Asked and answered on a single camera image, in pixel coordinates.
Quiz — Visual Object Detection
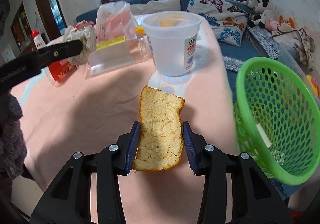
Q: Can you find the green plastic basket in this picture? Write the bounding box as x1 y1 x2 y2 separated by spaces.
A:
234 57 319 186

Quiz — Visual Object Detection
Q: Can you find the butterfly print pillow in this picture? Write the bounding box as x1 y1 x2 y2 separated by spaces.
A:
187 0 250 47

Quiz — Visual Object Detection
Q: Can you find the clear plastic storage box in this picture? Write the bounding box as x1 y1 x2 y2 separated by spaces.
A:
269 29 319 104

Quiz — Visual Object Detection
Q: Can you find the brown door frame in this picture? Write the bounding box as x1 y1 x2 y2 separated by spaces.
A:
35 0 67 40

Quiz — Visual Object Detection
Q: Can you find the cow plush toy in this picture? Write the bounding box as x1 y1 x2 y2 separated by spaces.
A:
248 0 275 29

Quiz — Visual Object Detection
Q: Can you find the clear square plastic bottle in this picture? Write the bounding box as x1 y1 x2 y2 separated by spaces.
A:
78 36 152 79

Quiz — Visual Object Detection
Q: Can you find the white tissue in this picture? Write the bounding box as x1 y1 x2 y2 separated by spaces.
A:
60 20 97 65

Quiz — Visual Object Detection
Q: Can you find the clear pink plastic bag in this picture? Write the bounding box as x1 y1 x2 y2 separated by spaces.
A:
95 1 137 43

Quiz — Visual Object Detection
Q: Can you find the translucent plastic cup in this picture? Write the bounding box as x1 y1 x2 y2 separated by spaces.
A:
141 11 202 76

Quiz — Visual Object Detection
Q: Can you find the beige patterned cloth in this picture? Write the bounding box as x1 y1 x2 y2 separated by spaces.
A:
298 28 315 72

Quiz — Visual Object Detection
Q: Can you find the blue patterned cloth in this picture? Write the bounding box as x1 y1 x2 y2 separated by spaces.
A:
219 27 280 72

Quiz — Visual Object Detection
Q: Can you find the yellow toy camera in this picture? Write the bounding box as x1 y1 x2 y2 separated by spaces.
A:
306 74 319 97

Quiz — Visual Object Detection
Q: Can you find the grey plush toy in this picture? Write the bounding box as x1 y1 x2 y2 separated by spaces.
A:
243 0 260 9

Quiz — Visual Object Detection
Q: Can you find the small red capped bottle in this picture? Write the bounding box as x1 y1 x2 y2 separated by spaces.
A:
31 30 46 49

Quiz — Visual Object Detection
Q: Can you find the grey fuzzy sleeve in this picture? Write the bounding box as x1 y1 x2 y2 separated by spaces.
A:
1 92 27 179

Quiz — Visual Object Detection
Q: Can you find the beige pillow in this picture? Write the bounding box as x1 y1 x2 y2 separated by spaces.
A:
130 0 181 15

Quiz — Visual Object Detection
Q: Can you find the pink plush toy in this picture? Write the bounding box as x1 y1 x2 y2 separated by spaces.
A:
265 20 279 32

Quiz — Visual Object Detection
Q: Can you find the red printed paper cup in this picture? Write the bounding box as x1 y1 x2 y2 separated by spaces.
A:
44 60 76 87

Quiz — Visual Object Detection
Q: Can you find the orange fox plush toy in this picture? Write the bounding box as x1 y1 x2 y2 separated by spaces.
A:
278 15 295 33

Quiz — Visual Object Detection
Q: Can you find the yellow snack wrapper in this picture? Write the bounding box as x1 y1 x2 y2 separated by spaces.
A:
135 26 145 34

